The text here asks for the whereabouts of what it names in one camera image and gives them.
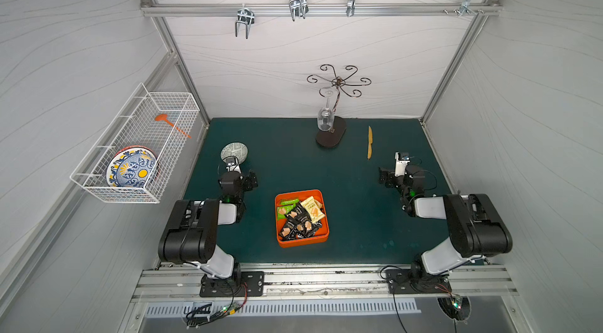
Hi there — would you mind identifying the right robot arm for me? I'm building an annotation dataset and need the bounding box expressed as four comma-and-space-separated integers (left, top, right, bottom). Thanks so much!
378, 152, 513, 280

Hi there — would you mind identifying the cream cookie packet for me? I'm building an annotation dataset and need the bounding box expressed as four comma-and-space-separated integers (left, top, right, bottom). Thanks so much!
301, 196, 325, 223

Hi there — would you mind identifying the right metal hook bracket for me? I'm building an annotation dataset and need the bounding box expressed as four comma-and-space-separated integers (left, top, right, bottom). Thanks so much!
442, 0, 485, 17

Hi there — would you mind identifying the blue yellow patterned plate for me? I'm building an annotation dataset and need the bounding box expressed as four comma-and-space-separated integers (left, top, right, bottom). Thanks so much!
106, 146, 157, 188

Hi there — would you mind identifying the looped metal hook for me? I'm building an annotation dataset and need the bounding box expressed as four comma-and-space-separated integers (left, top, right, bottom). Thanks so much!
288, 0, 309, 21

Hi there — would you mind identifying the small metal clip hook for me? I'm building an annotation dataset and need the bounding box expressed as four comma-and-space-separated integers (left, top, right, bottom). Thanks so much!
345, 0, 356, 17

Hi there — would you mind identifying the white wire basket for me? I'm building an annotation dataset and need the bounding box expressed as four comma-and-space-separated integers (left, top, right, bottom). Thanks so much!
70, 84, 199, 204

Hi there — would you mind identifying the orange spoon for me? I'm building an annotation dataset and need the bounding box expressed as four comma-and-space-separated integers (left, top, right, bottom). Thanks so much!
155, 114, 191, 138

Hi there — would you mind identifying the black scrolled glass stand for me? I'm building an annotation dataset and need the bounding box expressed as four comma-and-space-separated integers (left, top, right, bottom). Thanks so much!
306, 64, 372, 149

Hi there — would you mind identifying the aluminium top rail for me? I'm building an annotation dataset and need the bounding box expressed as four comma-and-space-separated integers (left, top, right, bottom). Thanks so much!
141, 3, 503, 19

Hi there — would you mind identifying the double prong metal hook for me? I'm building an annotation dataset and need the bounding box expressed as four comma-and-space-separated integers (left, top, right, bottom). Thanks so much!
235, 6, 255, 39

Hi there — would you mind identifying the green cookie packet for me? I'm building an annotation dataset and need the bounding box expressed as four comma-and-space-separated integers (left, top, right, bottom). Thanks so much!
276, 199, 299, 220

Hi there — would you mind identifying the orange storage box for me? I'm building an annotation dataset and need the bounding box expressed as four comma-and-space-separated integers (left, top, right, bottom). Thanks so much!
274, 189, 330, 248

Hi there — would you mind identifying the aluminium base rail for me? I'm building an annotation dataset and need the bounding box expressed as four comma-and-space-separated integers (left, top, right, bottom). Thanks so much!
131, 263, 519, 303

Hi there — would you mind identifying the yellow wooden knife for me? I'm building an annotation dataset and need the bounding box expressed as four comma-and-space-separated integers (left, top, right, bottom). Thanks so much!
367, 126, 374, 160

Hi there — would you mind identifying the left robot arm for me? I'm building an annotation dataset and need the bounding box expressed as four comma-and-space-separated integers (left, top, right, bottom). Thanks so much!
158, 156, 258, 280

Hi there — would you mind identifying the clear wine glass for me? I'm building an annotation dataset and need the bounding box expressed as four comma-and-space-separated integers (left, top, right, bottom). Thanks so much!
317, 87, 340, 132

